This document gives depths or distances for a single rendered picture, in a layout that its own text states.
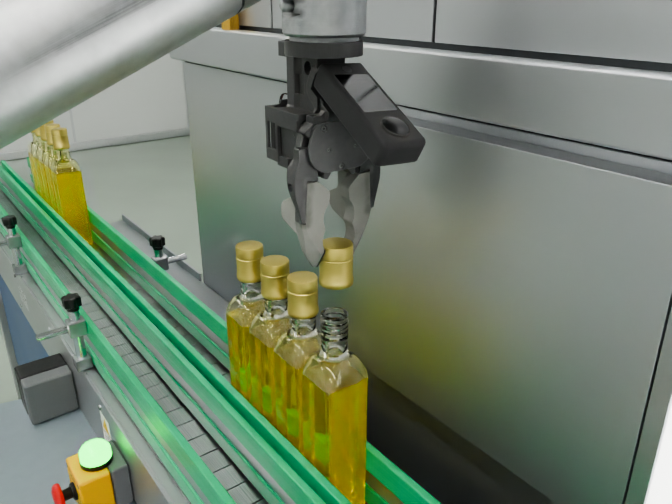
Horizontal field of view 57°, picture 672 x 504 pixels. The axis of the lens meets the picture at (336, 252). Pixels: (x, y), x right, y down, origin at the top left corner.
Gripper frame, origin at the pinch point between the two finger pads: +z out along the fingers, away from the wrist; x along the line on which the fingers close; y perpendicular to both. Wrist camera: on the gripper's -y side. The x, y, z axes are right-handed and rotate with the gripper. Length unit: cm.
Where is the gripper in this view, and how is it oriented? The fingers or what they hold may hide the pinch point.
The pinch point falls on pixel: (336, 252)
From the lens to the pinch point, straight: 62.2
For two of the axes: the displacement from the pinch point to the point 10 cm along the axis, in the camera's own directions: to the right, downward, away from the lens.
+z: -0.1, 9.2, 3.9
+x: -8.2, 2.2, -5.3
